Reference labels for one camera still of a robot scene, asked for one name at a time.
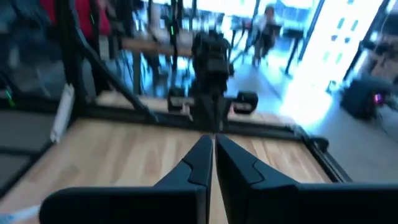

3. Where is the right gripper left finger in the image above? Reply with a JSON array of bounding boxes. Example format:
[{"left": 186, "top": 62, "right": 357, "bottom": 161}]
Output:
[{"left": 40, "top": 134, "right": 215, "bottom": 224}]

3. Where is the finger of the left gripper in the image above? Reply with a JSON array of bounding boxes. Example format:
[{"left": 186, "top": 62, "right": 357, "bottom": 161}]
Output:
[
  {"left": 213, "top": 90, "right": 259, "bottom": 132},
  {"left": 167, "top": 87, "right": 214, "bottom": 132}
]

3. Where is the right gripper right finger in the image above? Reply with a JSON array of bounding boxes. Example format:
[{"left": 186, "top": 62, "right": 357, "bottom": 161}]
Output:
[{"left": 215, "top": 133, "right": 398, "bottom": 224}]

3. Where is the wooden workbench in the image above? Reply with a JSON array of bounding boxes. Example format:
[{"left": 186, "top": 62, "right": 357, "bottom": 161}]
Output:
[{"left": 120, "top": 36, "right": 194, "bottom": 58}]

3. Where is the person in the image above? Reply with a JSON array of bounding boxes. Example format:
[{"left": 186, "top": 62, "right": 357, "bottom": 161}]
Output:
[
  {"left": 39, "top": 0, "right": 112, "bottom": 40},
  {"left": 252, "top": 5, "right": 278, "bottom": 67}
]

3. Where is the white strip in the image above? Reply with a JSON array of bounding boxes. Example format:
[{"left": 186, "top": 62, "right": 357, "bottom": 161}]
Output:
[{"left": 50, "top": 83, "right": 76, "bottom": 144}]

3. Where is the black computer tower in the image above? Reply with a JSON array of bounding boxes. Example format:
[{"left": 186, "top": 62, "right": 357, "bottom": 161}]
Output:
[{"left": 340, "top": 77, "right": 393, "bottom": 121}]

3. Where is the black aluminium table frame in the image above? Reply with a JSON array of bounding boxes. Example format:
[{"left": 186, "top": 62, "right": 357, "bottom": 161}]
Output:
[{"left": 0, "top": 0, "right": 354, "bottom": 200}]

